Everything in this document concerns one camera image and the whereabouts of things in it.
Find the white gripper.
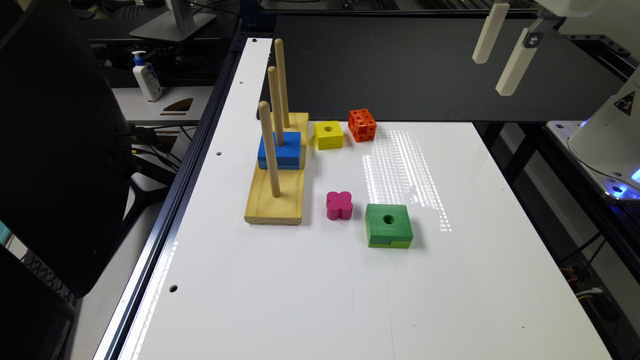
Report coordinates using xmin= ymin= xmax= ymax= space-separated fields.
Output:
xmin=472 ymin=0 xmax=604 ymax=97

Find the orange perforated cube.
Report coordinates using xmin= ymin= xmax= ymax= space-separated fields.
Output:
xmin=348 ymin=109 xmax=377 ymax=143

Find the front wooden peg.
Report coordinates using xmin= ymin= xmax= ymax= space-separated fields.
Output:
xmin=258 ymin=101 xmax=281 ymax=198

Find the pink wooden flower block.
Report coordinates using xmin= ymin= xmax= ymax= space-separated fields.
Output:
xmin=326 ymin=191 xmax=353 ymax=220

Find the wooden peg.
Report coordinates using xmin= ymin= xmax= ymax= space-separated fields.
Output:
xmin=267 ymin=66 xmax=285 ymax=146
xmin=258 ymin=101 xmax=281 ymax=198
xmin=274 ymin=38 xmax=290 ymax=128

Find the wooden peg base board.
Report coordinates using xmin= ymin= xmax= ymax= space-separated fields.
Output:
xmin=244 ymin=113 xmax=309 ymax=225

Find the green square block with hole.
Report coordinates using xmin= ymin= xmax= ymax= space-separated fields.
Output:
xmin=365 ymin=204 xmax=413 ymax=249

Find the grey monitor stand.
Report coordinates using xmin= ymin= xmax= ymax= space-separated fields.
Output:
xmin=129 ymin=0 xmax=216 ymax=42

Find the rear wooden peg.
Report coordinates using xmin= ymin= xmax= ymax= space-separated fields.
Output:
xmin=274 ymin=38 xmax=290 ymax=128

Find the black office chair back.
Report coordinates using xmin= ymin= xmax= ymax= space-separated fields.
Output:
xmin=1 ymin=0 xmax=134 ymax=297

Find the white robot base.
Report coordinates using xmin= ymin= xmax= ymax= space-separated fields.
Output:
xmin=547 ymin=72 xmax=639 ymax=204

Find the middle wooden peg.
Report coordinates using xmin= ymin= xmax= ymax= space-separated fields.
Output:
xmin=267 ymin=66 xmax=285 ymax=146

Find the blue square block on peg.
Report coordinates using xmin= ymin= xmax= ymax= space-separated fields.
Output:
xmin=257 ymin=132 xmax=302 ymax=170

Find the white lotion pump bottle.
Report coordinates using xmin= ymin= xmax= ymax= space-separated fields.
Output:
xmin=132 ymin=50 xmax=163 ymax=102

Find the yellow square block with hole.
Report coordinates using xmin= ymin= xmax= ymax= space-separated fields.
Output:
xmin=314 ymin=121 xmax=344 ymax=150

